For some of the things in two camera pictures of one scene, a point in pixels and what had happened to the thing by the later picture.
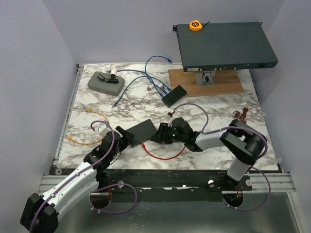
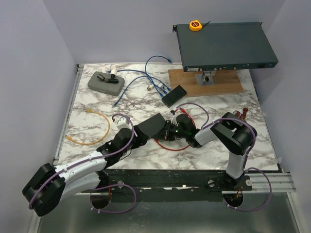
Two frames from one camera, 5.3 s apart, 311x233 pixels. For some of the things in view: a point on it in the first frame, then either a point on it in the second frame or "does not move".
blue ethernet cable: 150,78 does not move
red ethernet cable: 161,158 → 175,149
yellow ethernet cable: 70,139 does not move
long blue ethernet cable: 167,88 does not move
